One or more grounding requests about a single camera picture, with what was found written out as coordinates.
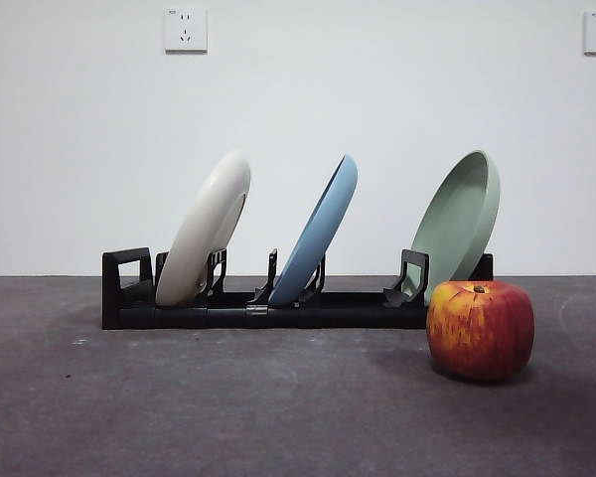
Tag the red yellow apple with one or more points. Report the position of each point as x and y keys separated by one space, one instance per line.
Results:
x=479 y=333

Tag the cream yellow round plate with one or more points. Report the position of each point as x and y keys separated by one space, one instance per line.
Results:
x=198 y=238

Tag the blue round plate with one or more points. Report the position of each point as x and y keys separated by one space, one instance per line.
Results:
x=318 y=233

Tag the green round plate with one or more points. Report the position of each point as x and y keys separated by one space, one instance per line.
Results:
x=457 y=223

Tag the black plate rack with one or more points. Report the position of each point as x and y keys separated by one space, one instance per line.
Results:
x=328 y=312

